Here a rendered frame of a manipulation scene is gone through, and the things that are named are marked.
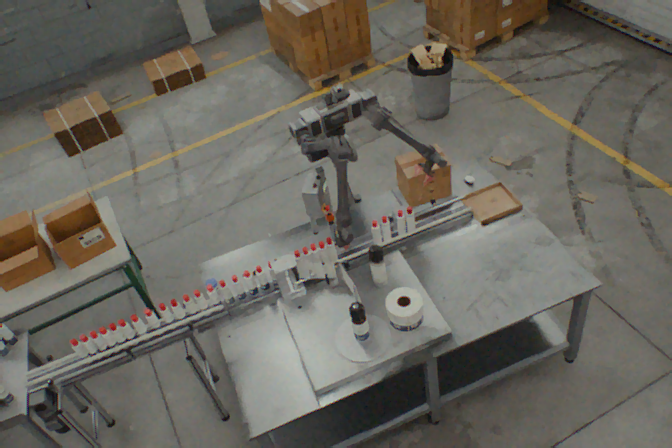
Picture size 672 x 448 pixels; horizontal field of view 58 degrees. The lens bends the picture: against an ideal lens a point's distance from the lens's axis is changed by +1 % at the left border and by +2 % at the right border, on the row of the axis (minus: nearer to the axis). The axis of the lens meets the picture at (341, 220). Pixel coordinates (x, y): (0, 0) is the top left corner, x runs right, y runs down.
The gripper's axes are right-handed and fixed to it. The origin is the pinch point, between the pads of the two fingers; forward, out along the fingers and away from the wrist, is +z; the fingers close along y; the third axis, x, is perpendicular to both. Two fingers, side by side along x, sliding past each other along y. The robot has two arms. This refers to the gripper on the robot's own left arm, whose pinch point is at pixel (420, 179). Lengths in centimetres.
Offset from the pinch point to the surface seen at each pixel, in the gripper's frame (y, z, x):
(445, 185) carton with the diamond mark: -5.5, 2.7, 31.5
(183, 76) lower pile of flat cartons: -428, 121, 29
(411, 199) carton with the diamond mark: -10.6, 19.8, 15.0
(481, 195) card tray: 7, -1, 55
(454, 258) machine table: 40, 29, 18
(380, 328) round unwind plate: 62, 65, -37
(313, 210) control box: -1, 33, -66
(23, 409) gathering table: -8, 186, -181
